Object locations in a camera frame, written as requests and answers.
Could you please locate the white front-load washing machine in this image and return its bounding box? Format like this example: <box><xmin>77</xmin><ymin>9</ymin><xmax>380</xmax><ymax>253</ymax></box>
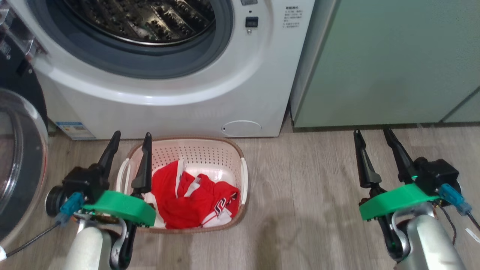
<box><xmin>7</xmin><ymin>0</ymin><xmax>316</xmax><ymax>140</ymax></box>

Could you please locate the stainless steel washing machine drum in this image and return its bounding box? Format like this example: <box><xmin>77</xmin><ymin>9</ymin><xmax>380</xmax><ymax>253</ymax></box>
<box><xmin>62</xmin><ymin>0</ymin><xmax>217</xmax><ymax>48</ymax></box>

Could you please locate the blue camera connector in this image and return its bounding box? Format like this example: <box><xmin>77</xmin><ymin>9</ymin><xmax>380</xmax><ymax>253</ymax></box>
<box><xmin>55</xmin><ymin>192</ymin><xmax>85</xmax><ymax>226</ymax></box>
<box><xmin>438</xmin><ymin>183</ymin><xmax>473</xmax><ymax>216</ymax></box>

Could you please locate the printed warning text label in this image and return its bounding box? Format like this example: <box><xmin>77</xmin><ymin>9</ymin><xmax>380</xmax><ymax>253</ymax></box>
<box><xmin>284</xmin><ymin>5</ymin><xmax>305</xmax><ymax>30</ymax></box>

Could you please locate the blue energy label sticker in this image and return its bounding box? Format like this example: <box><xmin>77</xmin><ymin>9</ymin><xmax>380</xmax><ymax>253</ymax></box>
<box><xmin>55</xmin><ymin>121</ymin><xmax>96</xmax><ymax>140</ymax></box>

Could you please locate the round white filter cover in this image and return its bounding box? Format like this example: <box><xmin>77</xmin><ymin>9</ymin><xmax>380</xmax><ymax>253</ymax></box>
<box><xmin>221</xmin><ymin>120</ymin><xmax>263</xmax><ymax>138</ymax></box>

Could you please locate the blue left camera connector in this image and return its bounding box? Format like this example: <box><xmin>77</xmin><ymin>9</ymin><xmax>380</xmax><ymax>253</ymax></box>
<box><xmin>55</xmin><ymin>192</ymin><xmax>85</xmax><ymax>226</ymax></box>

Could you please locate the pale green cabinet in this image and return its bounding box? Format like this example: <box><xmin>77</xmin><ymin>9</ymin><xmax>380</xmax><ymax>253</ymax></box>
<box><xmin>442</xmin><ymin>87</ymin><xmax>480</xmax><ymax>124</ymax></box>
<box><xmin>290</xmin><ymin>0</ymin><xmax>480</xmax><ymax>128</ymax></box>

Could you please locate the cream perforated laundry basket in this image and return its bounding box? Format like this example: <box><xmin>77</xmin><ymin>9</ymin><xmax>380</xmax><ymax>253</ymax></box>
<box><xmin>115</xmin><ymin>136</ymin><xmax>249</xmax><ymax>234</ymax></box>

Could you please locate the black left camera cable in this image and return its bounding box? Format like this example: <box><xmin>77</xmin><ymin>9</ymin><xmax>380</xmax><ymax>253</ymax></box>
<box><xmin>0</xmin><ymin>221</ymin><xmax>61</xmax><ymax>260</ymax></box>

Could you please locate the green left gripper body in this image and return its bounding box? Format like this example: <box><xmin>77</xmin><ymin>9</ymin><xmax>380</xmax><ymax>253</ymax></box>
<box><xmin>77</xmin><ymin>190</ymin><xmax>157</xmax><ymax>228</ymax></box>

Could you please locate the red jersey with white trim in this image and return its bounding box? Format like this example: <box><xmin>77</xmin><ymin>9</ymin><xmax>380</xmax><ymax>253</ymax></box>
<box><xmin>176</xmin><ymin>172</ymin><xmax>241</xmax><ymax>229</ymax></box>

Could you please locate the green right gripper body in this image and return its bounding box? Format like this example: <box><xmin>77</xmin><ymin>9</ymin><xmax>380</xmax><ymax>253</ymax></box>
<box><xmin>358</xmin><ymin>183</ymin><xmax>441</xmax><ymax>222</ymax></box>

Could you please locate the blue right camera connector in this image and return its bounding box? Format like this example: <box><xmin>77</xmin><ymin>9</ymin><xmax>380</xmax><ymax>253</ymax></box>
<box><xmin>438</xmin><ymin>183</ymin><xmax>473</xmax><ymax>216</ymax></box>

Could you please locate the washing machine door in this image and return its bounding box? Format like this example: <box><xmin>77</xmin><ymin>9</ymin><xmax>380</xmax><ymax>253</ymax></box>
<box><xmin>0</xmin><ymin>6</ymin><xmax>50</xmax><ymax>242</ymax></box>

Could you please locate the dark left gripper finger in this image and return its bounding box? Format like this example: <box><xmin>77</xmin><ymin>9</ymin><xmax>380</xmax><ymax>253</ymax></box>
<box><xmin>130</xmin><ymin>132</ymin><xmax>153</xmax><ymax>196</ymax></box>
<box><xmin>97</xmin><ymin>130</ymin><xmax>122</xmax><ymax>181</ymax></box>

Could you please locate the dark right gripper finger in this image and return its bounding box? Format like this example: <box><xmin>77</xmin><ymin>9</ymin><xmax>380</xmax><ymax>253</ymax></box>
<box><xmin>383</xmin><ymin>128</ymin><xmax>417</xmax><ymax>185</ymax></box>
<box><xmin>353</xmin><ymin>129</ymin><xmax>383</xmax><ymax>189</ymax></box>

